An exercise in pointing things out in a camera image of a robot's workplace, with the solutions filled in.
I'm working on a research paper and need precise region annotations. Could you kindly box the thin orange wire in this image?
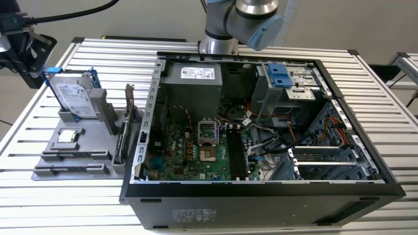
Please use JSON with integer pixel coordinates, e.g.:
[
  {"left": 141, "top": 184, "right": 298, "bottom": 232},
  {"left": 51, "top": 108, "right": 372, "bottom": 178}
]
[{"left": 246, "top": 102, "right": 298, "bottom": 142}]

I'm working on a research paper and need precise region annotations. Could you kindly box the hard disk in blue carrier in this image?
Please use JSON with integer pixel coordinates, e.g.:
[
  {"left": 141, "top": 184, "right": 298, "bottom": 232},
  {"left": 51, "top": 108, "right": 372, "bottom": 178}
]
[{"left": 42, "top": 66, "right": 101, "bottom": 121}]

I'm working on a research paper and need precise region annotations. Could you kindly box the grey power supply unit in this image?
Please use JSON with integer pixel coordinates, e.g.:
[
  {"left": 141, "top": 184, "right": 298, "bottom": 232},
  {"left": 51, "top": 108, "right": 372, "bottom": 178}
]
[{"left": 159, "top": 62, "right": 223, "bottom": 116}]

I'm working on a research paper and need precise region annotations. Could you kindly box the black PC case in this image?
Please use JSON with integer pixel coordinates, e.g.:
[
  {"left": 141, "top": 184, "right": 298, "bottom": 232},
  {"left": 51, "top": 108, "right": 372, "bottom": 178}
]
[{"left": 119, "top": 51, "right": 408, "bottom": 231}]

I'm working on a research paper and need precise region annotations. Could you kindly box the perforated metal disk bay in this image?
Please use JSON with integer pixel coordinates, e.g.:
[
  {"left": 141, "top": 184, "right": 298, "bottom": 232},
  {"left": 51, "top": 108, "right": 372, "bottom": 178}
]
[{"left": 270, "top": 144, "right": 377, "bottom": 182}]

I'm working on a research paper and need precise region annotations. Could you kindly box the green graphics card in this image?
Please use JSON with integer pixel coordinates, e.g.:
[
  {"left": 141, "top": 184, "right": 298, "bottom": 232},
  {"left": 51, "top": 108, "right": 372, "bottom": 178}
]
[{"left": 113, "top": 83, "right": 138, "bottom": 165}]

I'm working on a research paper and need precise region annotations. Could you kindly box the black table bracket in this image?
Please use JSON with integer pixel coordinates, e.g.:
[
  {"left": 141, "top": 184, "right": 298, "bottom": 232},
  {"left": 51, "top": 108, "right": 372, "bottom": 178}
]
[{"left": 369, "top": 64, "right": 401, "bottom": 81}]

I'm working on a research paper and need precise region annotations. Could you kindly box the CPU socket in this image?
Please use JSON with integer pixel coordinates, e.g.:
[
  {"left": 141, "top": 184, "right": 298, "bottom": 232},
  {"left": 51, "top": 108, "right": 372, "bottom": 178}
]
[{"left": 198, "top": 146, "right": 219, "bottom": 162}]

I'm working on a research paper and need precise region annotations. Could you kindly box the red black twisted wire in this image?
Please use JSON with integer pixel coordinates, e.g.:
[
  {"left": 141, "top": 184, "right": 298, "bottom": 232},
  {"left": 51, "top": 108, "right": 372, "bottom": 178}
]
[{"left": 169, "top": 105, "right": 195, "bottom": 129}]

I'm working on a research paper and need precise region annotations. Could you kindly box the aluminium frame table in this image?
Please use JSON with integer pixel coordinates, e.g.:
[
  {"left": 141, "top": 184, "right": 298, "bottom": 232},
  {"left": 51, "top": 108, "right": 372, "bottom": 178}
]
[{"left": 385, "top": 51, "right": 418, "bottom": 97}]

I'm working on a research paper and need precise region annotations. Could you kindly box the green motherboard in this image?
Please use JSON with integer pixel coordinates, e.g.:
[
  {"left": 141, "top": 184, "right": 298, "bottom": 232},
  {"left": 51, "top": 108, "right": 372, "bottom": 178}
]
[{"left": 147, "top": 119, "right": 262, "bottom": 182}]

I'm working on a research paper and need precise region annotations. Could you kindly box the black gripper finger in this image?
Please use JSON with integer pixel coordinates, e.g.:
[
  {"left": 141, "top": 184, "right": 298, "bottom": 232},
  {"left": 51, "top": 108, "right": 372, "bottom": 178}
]
[
  {"left": 20, "top": 33, "right": 59, "bottom": 89},
  {"left": 0, "top": 52, "right": 24, "bottom": 73}
]

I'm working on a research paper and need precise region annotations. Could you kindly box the blue plastic bay latch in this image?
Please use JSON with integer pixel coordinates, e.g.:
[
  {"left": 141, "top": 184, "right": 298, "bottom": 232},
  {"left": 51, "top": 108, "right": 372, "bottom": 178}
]
[{"left": 266, "top": 63, "right": 294, "bottom": 88}]

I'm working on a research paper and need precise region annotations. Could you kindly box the black camera cable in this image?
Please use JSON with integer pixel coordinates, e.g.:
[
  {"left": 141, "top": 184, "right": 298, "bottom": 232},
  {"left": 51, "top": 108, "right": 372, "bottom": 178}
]
[{"left": 0, "top": 0, "right": 121, "bottom": 33}]

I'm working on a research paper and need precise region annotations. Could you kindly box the metal socket cover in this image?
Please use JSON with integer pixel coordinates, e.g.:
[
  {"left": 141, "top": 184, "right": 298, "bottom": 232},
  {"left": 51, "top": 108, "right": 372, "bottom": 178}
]
[{"left": 198, "top": 117, "right": 219, "bottom": 145}]

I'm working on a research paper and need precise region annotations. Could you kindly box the orange yellow wire bundle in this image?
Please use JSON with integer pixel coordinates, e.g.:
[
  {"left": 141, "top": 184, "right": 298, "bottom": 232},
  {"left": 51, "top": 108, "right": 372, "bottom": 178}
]
[{"left": 316, "top": 117, "right": 353, "bottom": 150}]

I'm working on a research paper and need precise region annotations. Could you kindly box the black RAM slot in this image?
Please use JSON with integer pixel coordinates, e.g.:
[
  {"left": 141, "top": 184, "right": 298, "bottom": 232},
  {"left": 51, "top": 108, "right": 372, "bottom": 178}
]
[
  {"left": 231, "top": 124, "right": 243, "bottom": 181},
  {"left": 227, "top": 124, "right": 239, "bottom": 181},
  {"left": 235, "top": 124, "right": 248, "bottom": 181}
]

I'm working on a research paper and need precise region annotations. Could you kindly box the dark RAM stick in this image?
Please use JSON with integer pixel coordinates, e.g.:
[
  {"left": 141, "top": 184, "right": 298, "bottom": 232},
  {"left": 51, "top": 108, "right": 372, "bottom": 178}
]
[
  {"left": 49, "top": 166, "right": 95, "bottom": 172},
  {"left": 55, "top": 152, "right": 97, "bottom": 158}
]

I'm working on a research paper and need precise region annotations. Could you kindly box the silver CPU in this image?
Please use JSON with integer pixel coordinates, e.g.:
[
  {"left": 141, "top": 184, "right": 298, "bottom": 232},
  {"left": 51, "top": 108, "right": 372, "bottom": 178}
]
[{"left": 58, "top": 129, "right": 82, "bottom": 143}]

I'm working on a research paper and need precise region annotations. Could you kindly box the grey parts rack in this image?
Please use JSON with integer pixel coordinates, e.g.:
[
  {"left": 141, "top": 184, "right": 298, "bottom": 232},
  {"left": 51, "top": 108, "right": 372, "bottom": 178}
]
[{"left": 31, "top": 88, "right": 147, "bottom": 182}]

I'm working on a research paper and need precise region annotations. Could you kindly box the black cable bundle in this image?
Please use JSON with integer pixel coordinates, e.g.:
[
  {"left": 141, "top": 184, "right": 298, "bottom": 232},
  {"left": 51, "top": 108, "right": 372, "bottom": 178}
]
[{"left": 253, "top": 128, "right": 317, "bottom": 157}]

